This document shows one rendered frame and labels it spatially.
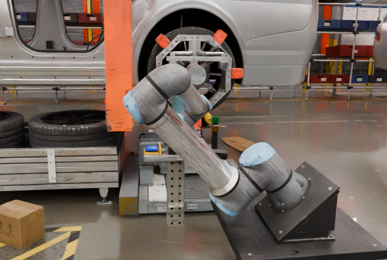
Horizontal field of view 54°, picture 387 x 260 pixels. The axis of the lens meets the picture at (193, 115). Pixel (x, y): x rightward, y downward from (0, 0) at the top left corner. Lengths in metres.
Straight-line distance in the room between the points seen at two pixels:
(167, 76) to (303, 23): 1.93
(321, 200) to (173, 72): 0.79
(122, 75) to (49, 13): 2.48
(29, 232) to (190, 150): 1.14
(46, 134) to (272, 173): 1.63
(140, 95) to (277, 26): 1.87
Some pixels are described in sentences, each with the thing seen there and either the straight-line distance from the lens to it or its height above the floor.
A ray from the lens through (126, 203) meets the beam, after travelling 2.48.
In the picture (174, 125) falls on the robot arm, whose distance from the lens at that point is 1.41.
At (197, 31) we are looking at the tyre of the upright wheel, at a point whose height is 1.14.
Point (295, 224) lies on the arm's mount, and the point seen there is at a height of 0.38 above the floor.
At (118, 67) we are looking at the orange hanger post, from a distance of 2.37.
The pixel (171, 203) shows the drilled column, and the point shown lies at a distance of 2.30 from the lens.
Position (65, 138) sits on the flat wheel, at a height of 0.43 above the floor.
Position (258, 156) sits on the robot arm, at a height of 0.62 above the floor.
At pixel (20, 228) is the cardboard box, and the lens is 2.25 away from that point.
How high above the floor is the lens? 1.11
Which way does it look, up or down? 12 degrees down
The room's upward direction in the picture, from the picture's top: 1 degrees clockwise
